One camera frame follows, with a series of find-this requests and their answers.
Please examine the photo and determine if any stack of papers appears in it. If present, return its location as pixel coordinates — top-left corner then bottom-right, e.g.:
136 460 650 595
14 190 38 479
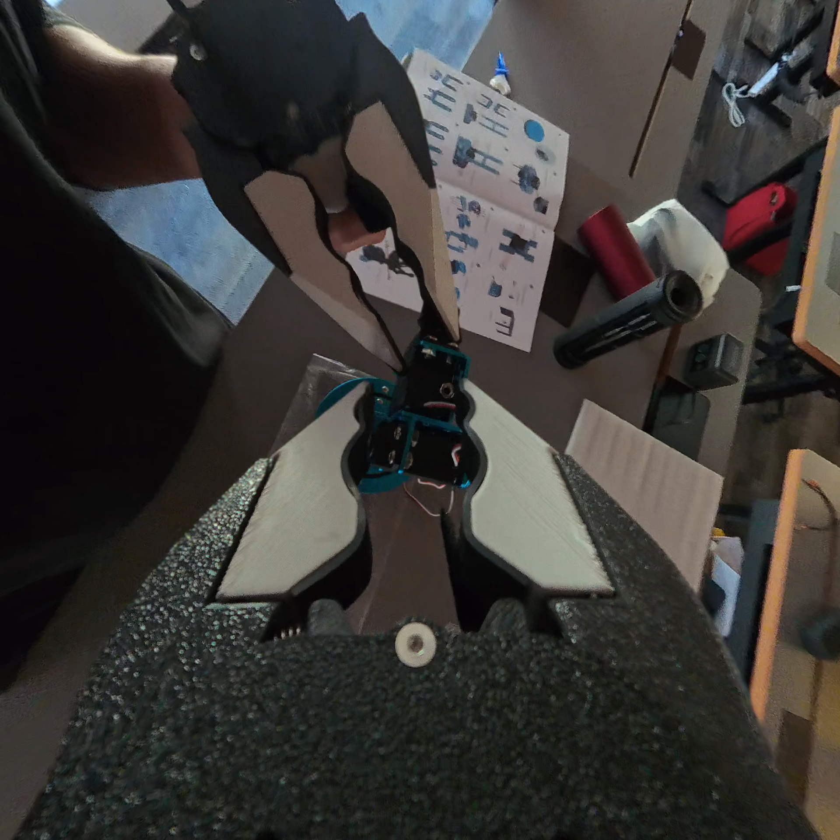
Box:
709 530 747 639

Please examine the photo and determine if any white paper wad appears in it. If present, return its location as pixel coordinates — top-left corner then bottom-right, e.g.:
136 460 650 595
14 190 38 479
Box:
626 199 731 304

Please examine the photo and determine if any office desk with wooden edge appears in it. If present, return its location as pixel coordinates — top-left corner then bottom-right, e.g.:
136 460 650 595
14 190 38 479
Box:
459 0 706 198
748 449 840 795
791 108 840 376

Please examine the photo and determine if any red bag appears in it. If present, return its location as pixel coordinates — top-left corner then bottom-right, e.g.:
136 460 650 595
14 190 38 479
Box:
722 182 799 278

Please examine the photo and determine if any white foam sheet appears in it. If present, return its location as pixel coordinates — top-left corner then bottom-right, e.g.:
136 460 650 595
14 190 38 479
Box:
564 400 724 592

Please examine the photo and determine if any person's black shirt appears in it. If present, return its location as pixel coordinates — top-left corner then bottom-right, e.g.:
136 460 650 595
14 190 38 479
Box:
0 0 232 690

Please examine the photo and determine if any black box with green display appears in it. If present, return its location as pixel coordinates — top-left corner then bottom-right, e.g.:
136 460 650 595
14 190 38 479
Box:
686 333 747 390

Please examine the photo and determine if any red metal cylinder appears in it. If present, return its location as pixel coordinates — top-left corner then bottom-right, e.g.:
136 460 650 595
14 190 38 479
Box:
577 205 648 301

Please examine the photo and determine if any person's left hand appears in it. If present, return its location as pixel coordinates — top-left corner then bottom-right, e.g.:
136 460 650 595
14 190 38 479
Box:
327 205 389 256

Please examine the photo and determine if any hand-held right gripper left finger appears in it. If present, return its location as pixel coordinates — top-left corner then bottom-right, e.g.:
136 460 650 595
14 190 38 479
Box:
215 381 376 632

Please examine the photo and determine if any red white servo cable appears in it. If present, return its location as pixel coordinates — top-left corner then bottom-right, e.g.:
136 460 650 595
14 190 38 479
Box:
402 478 458 521

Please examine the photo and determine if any printed instruction booklet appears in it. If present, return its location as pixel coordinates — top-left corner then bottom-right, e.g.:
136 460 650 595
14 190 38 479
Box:
344 48 571 354

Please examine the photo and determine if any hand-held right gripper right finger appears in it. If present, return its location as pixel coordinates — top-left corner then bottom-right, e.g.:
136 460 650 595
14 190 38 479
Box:
441 381 617 632

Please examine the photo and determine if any person's left forearm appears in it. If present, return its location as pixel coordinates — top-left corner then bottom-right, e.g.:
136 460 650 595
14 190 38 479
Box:
46 26 204 193

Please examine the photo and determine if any clear plastic bag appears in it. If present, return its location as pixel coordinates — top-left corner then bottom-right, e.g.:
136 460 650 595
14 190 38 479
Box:
269 353 370 460

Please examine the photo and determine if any black ribbed tube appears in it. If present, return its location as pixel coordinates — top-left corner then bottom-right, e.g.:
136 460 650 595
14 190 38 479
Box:
553 270 705 370

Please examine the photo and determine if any blue toy robot arm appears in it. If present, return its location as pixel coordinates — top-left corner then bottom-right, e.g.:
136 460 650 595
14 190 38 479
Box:
315 331 475 497

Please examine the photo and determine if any black flat device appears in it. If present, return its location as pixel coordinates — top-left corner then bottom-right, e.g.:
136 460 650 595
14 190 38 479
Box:
646 381 711 462

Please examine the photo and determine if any grey desk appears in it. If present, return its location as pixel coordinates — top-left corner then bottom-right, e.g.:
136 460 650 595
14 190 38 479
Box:
0 262 765 840

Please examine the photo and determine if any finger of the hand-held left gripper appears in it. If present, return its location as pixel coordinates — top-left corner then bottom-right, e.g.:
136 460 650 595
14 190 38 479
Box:
244 171 406 373
344 100 463 347

